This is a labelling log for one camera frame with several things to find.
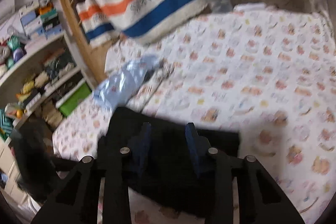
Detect white storage shelf unit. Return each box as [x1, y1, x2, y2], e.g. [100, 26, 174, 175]
[0, 0, 93, 214]

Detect green storage box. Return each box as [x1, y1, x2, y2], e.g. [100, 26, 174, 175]
[56, 83, 92, 117]

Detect light blue folded garment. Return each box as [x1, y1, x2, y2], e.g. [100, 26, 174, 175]
[92, 55, 163, 111]

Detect teddy bear print bedsheet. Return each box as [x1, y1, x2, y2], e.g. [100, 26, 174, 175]
[52, 7, 336, 224]

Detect white remote control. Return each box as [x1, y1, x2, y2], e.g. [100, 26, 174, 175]
[234, 2, 267, 12]

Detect black pants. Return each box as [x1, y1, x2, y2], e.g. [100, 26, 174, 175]
[11, 106, 241, 219]

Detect white patterned folded garment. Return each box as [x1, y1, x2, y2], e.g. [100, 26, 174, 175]
[126, 63, 174, 111]

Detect wooden door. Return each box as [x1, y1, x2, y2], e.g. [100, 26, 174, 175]
[60, 0, 117, 89]

